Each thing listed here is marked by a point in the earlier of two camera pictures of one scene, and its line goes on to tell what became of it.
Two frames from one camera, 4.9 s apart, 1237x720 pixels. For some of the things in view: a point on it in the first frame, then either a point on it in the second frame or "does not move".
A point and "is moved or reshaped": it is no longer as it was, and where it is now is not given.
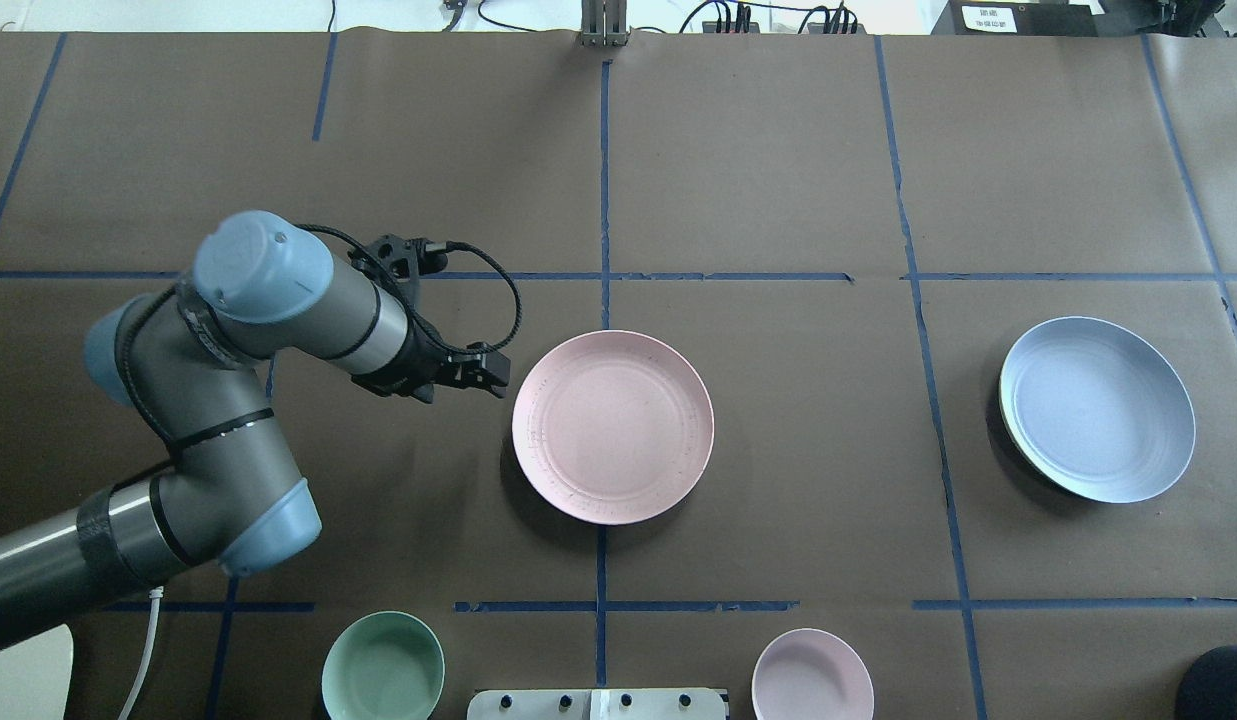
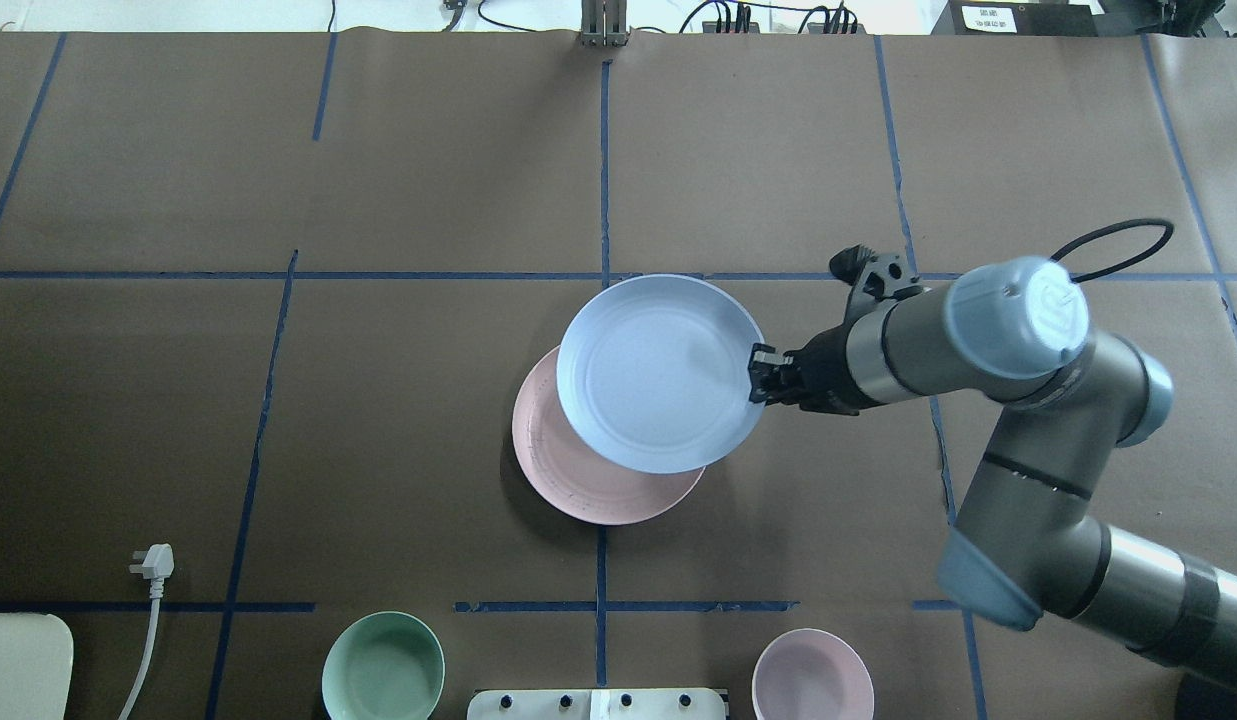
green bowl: x=383 y=666 does not move
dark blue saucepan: x=1220 y=683 does not move
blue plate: x=1097 y=410 is moved or reshaped
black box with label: x=1020 y=18 does not move
